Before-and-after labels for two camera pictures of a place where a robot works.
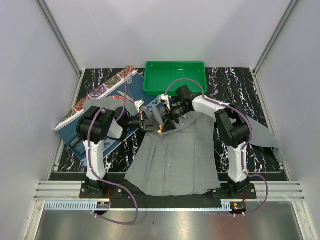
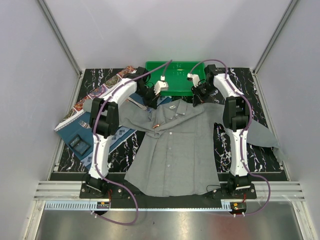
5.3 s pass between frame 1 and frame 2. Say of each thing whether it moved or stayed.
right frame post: stayed
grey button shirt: stayed
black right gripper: moved
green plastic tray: stayed
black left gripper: moved
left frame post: stayed
